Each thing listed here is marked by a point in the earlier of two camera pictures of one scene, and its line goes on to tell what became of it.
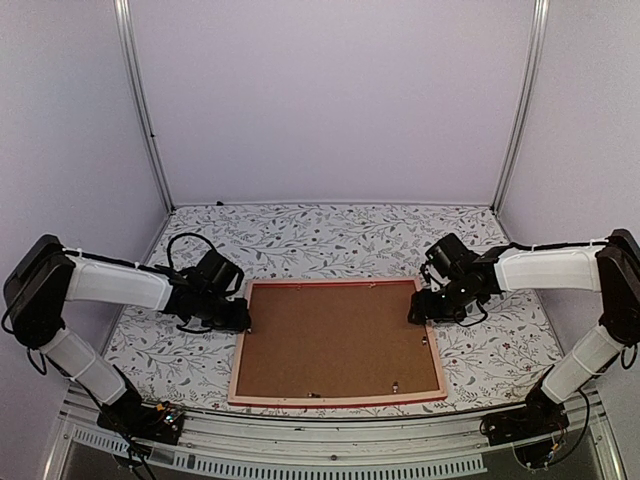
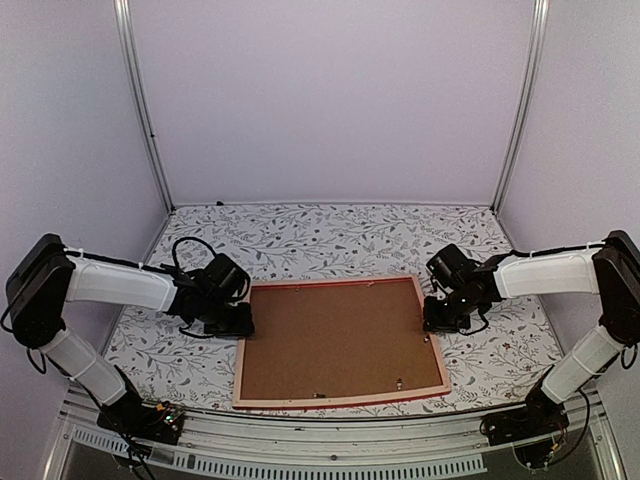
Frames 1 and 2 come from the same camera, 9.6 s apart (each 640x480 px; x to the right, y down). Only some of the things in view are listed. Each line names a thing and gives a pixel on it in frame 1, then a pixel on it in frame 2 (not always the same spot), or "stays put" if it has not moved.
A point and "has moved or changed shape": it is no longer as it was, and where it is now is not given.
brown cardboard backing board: x=334 y=339 stays put
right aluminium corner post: x=525 y=106 stays put
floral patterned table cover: x=493 y=364 stays put
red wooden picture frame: x=244 y=326 has moved or changed shape
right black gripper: x=423 y=308 to x=433 y=322
